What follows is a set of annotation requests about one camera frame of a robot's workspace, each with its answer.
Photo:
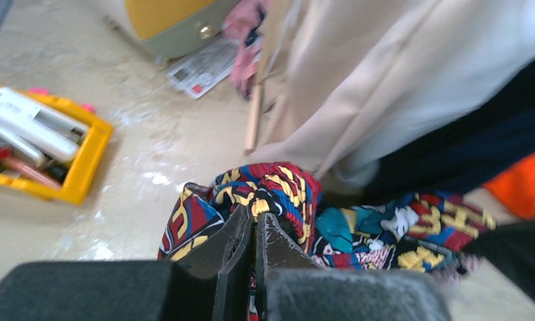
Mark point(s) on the paper label card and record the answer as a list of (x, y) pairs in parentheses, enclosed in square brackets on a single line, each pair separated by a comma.
[(200, 71)]

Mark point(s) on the beige hanging shorts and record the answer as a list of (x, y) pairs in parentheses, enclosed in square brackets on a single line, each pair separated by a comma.
[(340, 53)]

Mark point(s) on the pink patterned garment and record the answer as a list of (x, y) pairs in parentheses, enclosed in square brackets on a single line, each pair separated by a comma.
[(241, 26)]

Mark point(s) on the yellow plastic bin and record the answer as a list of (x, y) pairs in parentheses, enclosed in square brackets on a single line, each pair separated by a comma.
[(69, 181)]

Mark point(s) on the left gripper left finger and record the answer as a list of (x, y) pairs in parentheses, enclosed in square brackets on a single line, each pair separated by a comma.
[(210, 283)]

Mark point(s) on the white hanging shorts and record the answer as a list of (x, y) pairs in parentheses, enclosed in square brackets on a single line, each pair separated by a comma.
[(466, 63)]

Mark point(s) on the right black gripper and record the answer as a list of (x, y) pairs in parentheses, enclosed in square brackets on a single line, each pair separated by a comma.
[(511, 249)]

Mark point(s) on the colourful comic print shorts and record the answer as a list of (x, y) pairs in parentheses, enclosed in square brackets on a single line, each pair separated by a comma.
[(421, 232)]

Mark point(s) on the wooden clothes rack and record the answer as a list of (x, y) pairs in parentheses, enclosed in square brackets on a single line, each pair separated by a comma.
[(280, 14)]

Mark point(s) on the orange garment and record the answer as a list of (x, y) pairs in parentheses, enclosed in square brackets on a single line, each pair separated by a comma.
[(515, 188)]

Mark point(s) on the white round drawer cabinet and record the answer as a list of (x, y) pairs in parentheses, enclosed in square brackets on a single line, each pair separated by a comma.
[(167, 28)]

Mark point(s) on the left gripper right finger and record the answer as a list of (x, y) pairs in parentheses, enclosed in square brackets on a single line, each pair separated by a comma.
[(290, 286)]

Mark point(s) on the navy hanging shorts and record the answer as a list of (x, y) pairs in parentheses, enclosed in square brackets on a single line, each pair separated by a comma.
[(466, 153)]

